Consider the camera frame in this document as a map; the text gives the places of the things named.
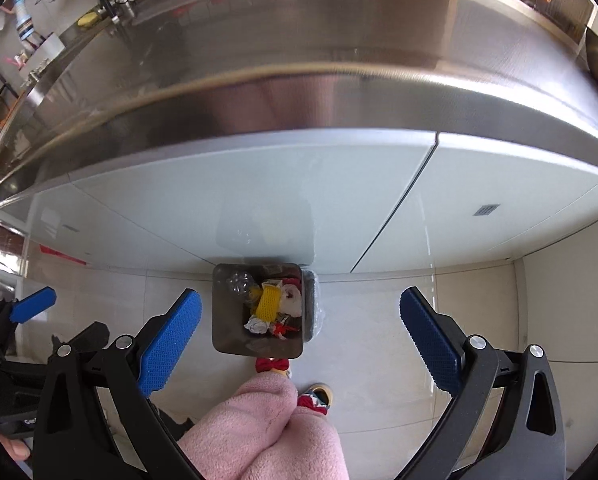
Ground white crumpled tissue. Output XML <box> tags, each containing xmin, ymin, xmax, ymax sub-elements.
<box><xmin>280</xmin><ymin>285</ymin><xmax>303</xmax><ymax>317</ymax></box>

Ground grey square trash bin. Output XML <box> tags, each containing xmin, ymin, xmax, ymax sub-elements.
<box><xmin>211</xmin><ymin>262</ymin><xmax>316</xmax><ymax>359</ymax></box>

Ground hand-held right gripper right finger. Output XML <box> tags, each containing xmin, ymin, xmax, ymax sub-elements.
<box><xmin>396</xmin><ymin>287</ymin><xmax>567</xmax><ymax>480</ymax></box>

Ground crushed clear plastic bottle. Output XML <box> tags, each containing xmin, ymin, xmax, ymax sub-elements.
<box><xmin>226</xmin><ymin>270</ymin><xmax>258</xmax><ymax>307</ymax></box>

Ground red strip sticker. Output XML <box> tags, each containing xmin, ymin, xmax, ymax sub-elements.
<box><xmin>38</xmin><ymin>244</ymin><xmax>88</xmax><ymax>267</ymax></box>

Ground clear plastic bin liner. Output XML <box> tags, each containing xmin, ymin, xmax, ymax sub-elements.
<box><xmin>301</xmin><ymin>270</ymin><xmax>326</xmax><ymax>344</ymax></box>

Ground person's left hand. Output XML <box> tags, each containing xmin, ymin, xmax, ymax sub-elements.
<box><xmin>0</xmin><ymin>434</ymin><xmax>33</xmax><ymax>462</ymax></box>

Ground black faucet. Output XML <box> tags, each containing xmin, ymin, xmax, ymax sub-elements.
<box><xmin>90</xmin><ymin>0</ymin><xmax>132</xmax><ymax>27</ymax></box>

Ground yellow mesh wrapper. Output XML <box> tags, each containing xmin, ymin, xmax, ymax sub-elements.
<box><xmin>255</xmin><ymin>282</ymin><xmax>285</xmax><ymax>322</ymax></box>

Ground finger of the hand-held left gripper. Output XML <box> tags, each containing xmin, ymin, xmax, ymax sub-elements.
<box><xmin>0</xmin><ymin>287</ymin><xmax>58</xmax><ymax>357</ymax></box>

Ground blue and white bottle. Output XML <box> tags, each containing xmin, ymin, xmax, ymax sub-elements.
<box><xmin>10</xmin><ymin>0</ymin><xmax>44</xmax><ymax>47</ymax></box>

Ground red bow slipper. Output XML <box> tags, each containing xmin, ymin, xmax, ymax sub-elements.
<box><xmin>297</xmin><ymin>383</ymin><xmax>334</xmax><ymax>417</ymax></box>
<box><xmin>255</xmin><ymin>357</ymin><xmax>293</xmax><ymax>382</ymax></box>

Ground crumpled silver wrapper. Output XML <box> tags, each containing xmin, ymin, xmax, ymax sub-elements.
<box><xmin>243</xmin><ymin>314</ymin><xmax>273</xmax><ymax>337</ymax></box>

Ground white plastic container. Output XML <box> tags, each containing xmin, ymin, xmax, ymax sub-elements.
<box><xmin>25</xmin><ymin>32</ymin><xmax>68</xmax><ymax>69</ymax></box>

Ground white base cabinet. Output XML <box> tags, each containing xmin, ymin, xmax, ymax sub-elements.
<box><xmin>0</xmin><ymin>127</ymin><xmax>598</xmax><ymax>277</ymax></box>

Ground stainless steel countertop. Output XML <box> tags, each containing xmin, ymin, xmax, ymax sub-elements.
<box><xmin>0</xmin><ymin>0</ymin><xmax>598</xmax><ymax>211</ymax></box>

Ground pink fleece pants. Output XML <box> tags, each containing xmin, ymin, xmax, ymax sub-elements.
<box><xmin>178</xmin><ymin>374</ymin><xmax>351</xmax><ymax>480</ymax></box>

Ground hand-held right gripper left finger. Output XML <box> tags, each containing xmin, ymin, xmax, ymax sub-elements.
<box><xmin>31</xmin><ymin>288</ymin><xmax>203</xmax><ymax>480</ymax></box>

